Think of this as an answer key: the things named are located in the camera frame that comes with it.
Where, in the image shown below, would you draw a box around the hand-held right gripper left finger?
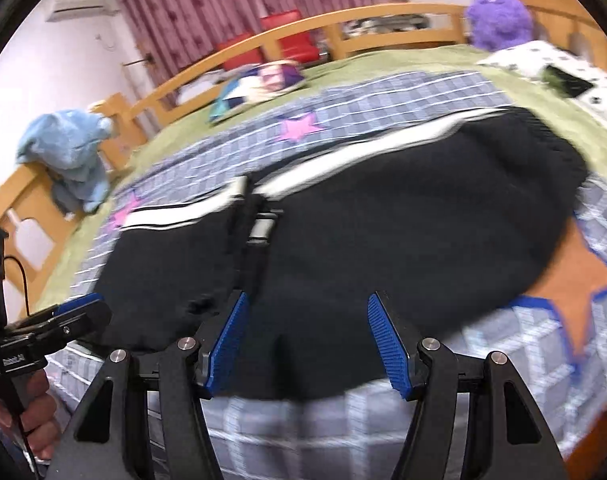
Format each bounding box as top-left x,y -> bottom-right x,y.
44,290 -> 250,480

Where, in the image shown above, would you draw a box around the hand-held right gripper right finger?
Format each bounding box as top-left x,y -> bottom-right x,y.
367,290 -> 569,480

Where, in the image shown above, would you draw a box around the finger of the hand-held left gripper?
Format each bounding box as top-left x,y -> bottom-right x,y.
48,292 -> 113,350

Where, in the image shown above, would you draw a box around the black pants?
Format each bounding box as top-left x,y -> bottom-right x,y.
91,107 -> 590,402

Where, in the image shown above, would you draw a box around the person's left hand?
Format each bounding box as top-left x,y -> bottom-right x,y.
0,372 -> 62,461

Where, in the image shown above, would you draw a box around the blue plush toy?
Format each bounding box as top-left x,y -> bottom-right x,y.
16,109 -> 117,213

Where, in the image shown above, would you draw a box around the green bed blanket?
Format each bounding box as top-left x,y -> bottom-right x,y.
31,42 -> 607,311

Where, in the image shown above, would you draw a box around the grey checked blanket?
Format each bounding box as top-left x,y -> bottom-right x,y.
44,67 -> 607,480

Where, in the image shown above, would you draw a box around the colourful geometric pillow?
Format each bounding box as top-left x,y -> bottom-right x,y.
208,60 -> 307,123

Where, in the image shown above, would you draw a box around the red chair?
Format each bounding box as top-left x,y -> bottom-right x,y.
222,32 -> 264,72
260,10 -> 319,63

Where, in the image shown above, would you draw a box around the white air conditioner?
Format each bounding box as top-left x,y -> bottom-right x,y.
46,0 -> 118,23

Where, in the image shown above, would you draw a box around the dark cloth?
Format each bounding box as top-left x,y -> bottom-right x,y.
541,62 -> 594,98

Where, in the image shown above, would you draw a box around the white flower print pillow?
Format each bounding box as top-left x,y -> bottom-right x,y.
476,40 -> 607,136

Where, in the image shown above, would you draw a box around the pink striped curtain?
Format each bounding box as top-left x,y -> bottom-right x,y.
111,0 -> 379,98

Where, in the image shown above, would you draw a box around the purple plush toy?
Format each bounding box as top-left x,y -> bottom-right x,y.
466,0 -> 534,53

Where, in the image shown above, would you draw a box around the wooden bed frame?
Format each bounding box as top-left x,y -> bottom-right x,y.
0,0 -> 607,241

